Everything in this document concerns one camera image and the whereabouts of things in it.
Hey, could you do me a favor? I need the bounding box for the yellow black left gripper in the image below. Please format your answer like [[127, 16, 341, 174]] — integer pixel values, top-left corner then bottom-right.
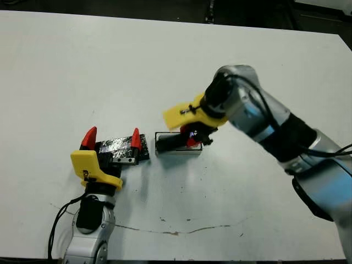
[[70, 126, 142, 191]]

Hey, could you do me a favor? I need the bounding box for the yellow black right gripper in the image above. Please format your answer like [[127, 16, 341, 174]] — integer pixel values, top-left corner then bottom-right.
[[162, 93, 229, 148]]

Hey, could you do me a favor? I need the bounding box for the glossy black box lid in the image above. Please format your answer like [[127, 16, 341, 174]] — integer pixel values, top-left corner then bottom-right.
[[95, 134, 151, 163]]

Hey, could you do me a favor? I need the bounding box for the black slim camera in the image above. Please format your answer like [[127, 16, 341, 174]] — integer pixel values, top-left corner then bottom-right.
[[158, 133, 190, 151]]

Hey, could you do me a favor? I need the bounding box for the black stand leg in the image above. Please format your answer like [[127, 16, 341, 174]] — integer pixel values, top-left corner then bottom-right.
[[205, 0, 218, 24]]

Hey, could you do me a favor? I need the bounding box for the white lined camera box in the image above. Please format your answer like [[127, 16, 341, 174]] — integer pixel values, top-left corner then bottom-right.
[[155, 131, 204, 157]]

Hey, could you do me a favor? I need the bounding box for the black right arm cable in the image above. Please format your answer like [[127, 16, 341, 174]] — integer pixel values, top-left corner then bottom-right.
[[224, 75, 352, 160]]

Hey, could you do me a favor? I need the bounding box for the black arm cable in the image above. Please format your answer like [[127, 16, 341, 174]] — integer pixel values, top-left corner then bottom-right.
[[47, 192, 89, 260], [224, 75, 352, 160]]

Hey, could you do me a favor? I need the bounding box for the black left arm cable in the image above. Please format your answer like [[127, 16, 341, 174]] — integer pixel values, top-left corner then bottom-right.
[[47, 192, 89, 260]]

